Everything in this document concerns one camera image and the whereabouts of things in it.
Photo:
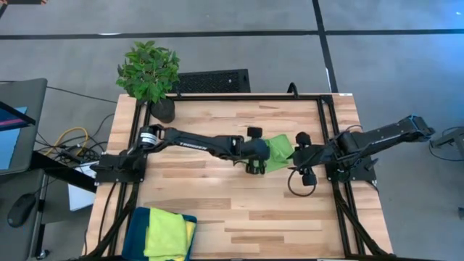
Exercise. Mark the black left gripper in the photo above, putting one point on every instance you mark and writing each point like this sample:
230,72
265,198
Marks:
255,150

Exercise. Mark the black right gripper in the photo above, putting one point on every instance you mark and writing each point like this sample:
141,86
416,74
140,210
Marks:
322,156

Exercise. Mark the lime green microfiber towel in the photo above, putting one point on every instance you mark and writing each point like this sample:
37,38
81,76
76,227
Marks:
165,232

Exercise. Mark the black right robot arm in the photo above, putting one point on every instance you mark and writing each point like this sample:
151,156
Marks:
384,134

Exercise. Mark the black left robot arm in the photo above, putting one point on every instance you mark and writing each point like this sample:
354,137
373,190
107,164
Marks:
203,143

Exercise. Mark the black perforated metal panel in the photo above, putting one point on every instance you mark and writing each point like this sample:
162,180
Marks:
214,81

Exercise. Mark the green plant in black pot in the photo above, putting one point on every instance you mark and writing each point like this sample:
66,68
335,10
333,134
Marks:
148,70

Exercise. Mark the blue storage bin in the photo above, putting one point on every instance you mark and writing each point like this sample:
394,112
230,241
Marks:
136,232

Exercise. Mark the grey metal stand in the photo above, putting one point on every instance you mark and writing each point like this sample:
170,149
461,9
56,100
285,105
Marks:
451,137

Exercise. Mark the white paper sheet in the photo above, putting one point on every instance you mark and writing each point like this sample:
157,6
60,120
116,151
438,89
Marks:
81,195

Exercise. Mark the grey desk monitor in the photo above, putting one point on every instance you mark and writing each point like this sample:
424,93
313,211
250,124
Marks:
34,127

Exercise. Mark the black computer mouse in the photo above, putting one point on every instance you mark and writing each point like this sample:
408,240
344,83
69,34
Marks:
21,210

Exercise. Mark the grey desk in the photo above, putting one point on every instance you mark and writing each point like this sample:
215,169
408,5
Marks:
11,181

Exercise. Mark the black aluminium table frame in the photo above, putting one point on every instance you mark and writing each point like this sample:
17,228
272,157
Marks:
235,97

